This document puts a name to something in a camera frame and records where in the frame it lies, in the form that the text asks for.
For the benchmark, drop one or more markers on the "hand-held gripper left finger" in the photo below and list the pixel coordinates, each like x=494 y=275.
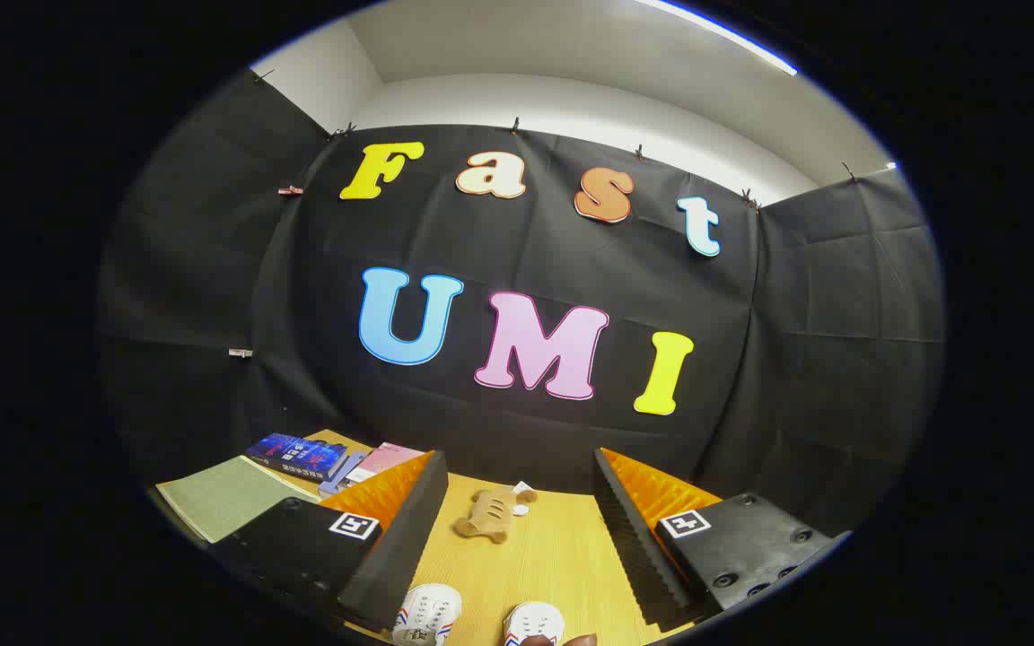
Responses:
x=400 y=538

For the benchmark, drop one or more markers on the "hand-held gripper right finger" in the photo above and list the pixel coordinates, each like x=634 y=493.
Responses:
x=629 y=538

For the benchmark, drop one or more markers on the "white striped sneaker shoe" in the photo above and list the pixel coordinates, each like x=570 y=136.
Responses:
x=427 y=615
x=535 y=622

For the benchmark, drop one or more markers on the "cream fabric storage box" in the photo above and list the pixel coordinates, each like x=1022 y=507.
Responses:
x=230 y=498

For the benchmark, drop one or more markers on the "pink cover book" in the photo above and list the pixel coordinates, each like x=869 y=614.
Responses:
x=384 y=459

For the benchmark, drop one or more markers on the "brown plush toy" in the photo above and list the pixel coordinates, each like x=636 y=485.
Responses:
x=488 y=514

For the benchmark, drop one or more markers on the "white paper tag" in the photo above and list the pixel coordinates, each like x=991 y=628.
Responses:
x=523 y=490

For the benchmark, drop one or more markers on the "dark blue printed book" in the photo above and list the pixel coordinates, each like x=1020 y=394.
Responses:
x=297 y=453

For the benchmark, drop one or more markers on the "black backdrop cloth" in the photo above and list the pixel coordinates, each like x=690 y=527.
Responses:
x=526 y=251

